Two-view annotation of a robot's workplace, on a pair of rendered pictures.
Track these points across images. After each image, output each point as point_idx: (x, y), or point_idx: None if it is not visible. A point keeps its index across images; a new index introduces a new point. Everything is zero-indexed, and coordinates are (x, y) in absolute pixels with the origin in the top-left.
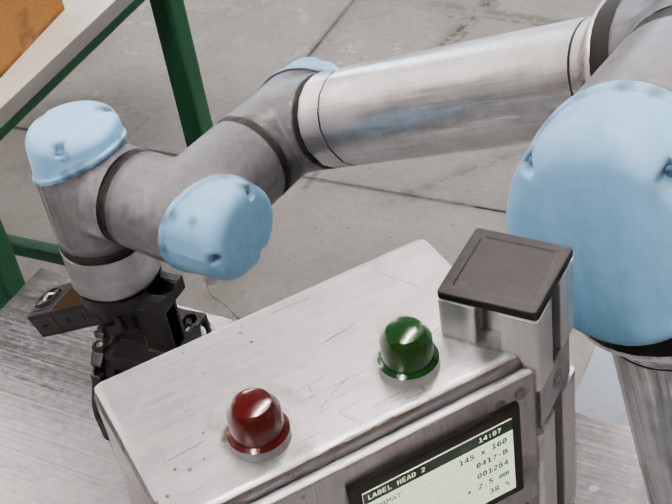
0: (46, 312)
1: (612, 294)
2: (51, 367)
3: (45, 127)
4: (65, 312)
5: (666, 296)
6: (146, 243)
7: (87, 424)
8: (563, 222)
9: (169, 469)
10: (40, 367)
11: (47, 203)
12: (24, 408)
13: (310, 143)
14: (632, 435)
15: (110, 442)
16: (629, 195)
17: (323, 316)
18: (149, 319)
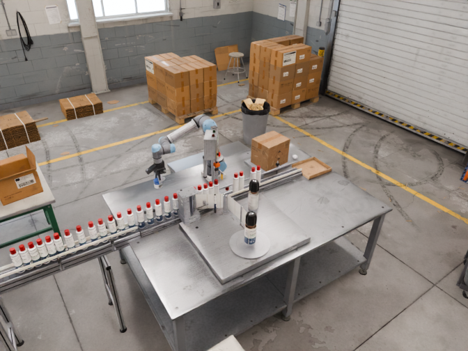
0: (150, 170)
1: None
2: (121, 198)
3: (154, 146)
4: (152, 168)
5: None
6: (168, 151)
7: (134, 198)
8: (208, 127)
9: (212, 138)
10: (120, 199)
11: (157, 153)
12: (125, 202)
13: (170, 141)
14: None
15: (204, 143)
16: (212, 124)
17: (207, 133)
18: (162, 164)
